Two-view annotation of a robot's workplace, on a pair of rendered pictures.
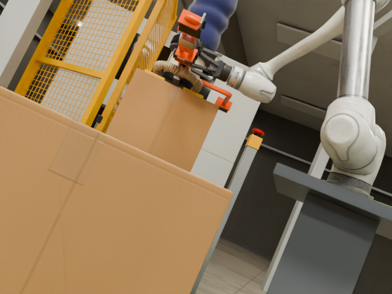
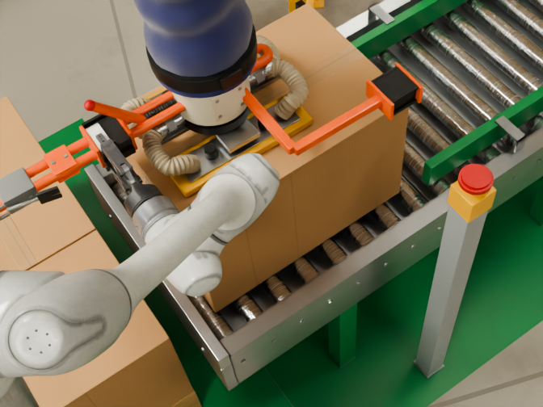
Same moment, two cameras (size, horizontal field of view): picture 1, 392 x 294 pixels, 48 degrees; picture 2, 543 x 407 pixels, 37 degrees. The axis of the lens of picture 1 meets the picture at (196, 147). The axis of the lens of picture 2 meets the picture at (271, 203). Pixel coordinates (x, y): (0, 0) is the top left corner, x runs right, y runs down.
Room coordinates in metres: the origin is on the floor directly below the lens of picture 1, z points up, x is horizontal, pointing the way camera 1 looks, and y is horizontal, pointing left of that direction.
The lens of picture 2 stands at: (1.66, -0.89, 2.41)
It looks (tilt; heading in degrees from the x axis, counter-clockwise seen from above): 58 degrees down; 65
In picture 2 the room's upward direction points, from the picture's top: 8 degrees counter-clockwise
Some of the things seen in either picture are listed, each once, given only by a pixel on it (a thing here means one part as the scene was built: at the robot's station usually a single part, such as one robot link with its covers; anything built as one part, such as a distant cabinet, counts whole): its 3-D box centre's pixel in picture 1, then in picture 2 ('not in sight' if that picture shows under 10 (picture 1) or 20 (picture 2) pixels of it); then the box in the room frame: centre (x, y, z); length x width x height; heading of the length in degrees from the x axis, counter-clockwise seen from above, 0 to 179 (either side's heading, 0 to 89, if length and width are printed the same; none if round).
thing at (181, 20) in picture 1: (189, 24); not in sight; (1.48, 0.20, 1.08); 0.08 x 0.07 x 0.05; 2
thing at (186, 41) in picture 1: (188, 39); (16, 190); (1.62, 0.20, 1.07); 0.07 x 0.07 x 0.04; 2
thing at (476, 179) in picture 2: (257, 133); (475, 182); (2.41, -0.29, 1.02); 0.07 x 0.07 x 0.04
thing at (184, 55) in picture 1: (185, 55); (108, 137); (1.83, 0.20, 1.08); 0.10 x 0.08 x 0.06; 92
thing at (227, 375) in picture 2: not in sight; (159, 278); (1.81, 0.19, 0.48); 0.70 x 0.03 x 0.15; 93
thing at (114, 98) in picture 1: (124, 101); not in sight; (3.57, 0.69, 1.05); 1.17 x 0.10 x 2.10; 3
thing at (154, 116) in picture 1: (158, 136); (262, 157); (2.17, 0.19, 0.75); 0.60 x 0.40 x 0.40; 3
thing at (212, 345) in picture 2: not in sight; (153, 259); (1.82, 0.19, 0.58); 0.70 x 0.03 x 0.06; 93
